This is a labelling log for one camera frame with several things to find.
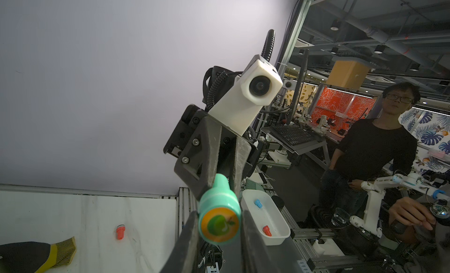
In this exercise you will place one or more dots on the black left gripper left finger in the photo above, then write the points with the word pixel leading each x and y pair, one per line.
pixel 184 256

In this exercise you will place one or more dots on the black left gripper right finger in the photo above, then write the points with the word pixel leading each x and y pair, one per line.
pixel 255 256

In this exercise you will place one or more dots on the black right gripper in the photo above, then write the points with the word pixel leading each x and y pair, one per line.
pixel 204 147

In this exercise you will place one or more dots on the green stamp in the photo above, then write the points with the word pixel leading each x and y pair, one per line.
pixel 220 195

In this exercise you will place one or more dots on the red stamp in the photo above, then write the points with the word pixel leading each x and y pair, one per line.
pixel 120 232

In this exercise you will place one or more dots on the yellow-green ring cap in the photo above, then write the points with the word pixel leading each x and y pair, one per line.
pixel 219 226

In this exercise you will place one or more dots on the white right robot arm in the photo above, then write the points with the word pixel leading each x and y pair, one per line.
pixel 218 80

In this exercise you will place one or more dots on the white plastic tray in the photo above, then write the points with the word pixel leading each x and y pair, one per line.
pixel 269 221

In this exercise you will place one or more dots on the black keyboard on stand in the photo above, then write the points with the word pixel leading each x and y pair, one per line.
pixel 292 135

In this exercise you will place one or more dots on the black yellow work glove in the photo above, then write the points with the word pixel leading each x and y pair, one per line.
pixel 36 257

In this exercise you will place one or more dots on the cardboard box on shelf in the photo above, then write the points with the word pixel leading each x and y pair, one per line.
pixel 348 74

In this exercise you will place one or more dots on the standing person with glasses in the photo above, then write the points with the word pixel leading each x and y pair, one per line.
pixel 367 147

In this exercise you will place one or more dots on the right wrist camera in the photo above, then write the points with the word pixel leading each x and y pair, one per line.
pixel 255 88

